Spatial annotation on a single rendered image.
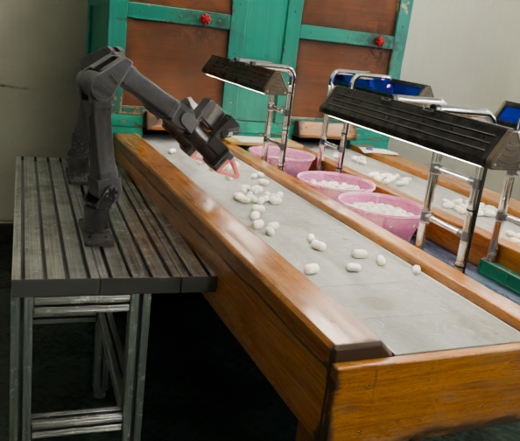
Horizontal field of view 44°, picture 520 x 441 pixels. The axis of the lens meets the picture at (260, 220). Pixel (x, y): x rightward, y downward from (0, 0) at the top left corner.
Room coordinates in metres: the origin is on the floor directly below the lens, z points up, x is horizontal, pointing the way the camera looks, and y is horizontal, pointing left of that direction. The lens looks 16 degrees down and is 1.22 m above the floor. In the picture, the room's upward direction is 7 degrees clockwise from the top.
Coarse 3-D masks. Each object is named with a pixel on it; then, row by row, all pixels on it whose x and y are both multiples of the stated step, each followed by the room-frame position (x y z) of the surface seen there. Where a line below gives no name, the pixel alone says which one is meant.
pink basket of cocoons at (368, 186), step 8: (304, 176) 2.20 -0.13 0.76; (312, 176) 2.23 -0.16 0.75; (320, 176) 2.25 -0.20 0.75; (328, 176) 2.26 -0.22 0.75; (336, 176) 2.26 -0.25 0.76; (344, 176) 2.26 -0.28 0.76; (352, 176) 2.25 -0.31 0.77; (312, 184) 2.04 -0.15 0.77; (352, 184) 2.23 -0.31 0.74; (360, 184) 2.21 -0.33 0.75; (368, 184) 2.18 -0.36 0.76; (328, 192) 2.02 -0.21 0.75; (336, 192) 2.01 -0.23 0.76; (336, 200) 2.02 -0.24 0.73; (352, 200) 2.03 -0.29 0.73
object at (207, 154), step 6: (210, 138) 1.75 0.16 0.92; (204, 144) 1.74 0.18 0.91; (198, 150) 1.75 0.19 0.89; (204, 150) 1.74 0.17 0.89; (210, 150) 1.75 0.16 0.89; (228, 150) 1.74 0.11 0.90; (204, 156) 1.75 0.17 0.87; (210, 156) 1.75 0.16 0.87; (216, 156) 1.75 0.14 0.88; (222, 156) 1.74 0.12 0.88; (228, 156) 1.74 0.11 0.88; (210, 162) 1.76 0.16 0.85; (216, 162) 1.74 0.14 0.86; (216, 168) 1.73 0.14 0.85
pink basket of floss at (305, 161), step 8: (256, 152) 2.60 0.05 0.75; (288, 152) 2.65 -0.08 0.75; (296, 152) 2.64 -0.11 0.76; (304, 152) 2.62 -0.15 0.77; (272, 160) 2.41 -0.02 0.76; (288, 160) 2.40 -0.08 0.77; (296, 160) 2.41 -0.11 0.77; (304, 160) 2.43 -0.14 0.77; (312, 160) 2.47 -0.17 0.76; (288, 168) 2.42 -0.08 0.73; (296, 168) 2.43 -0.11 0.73; (304, 168) 2.46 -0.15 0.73; (296, 176) 2.45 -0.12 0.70
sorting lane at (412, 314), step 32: (192, 160) 2.31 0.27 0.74; (224, 192) 1.89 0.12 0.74; (288, 192) 1.99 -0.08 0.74; (288, 224) 1.64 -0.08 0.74; (320, 224) 1.68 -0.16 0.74; (288, 256) 1.38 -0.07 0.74; (320, 256) 1.41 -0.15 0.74; (352, 256) 1.44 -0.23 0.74; (384, 256) 1.47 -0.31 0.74; (320, 288) 1.21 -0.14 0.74; (352, 288) 1.23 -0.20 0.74; (384, 288) 1.26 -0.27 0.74; (416, 288) 1.28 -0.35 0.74; (384, 320) 1.09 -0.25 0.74; (416, 320) 1.11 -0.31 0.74; (448, 320) 1.13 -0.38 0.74; (480, 320) 1.15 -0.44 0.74; (416, 352) 0.98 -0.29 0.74
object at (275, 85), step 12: (216, 60) 2.45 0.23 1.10; (228, 60) 2.35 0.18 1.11; (204, 72) 2.49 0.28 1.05; (216, 72) 2.37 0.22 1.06; (228, 72) 2.28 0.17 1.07; (240, 72) 2.20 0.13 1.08; (252, 72) 2.12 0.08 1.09; (264, 72) 2.05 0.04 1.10; (276, 72) 1.98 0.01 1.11; (240, 84) 2.15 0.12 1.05; (252, 84) 2.06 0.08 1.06; (264, 84) 1.99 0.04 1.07; (276, 84) 1.98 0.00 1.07
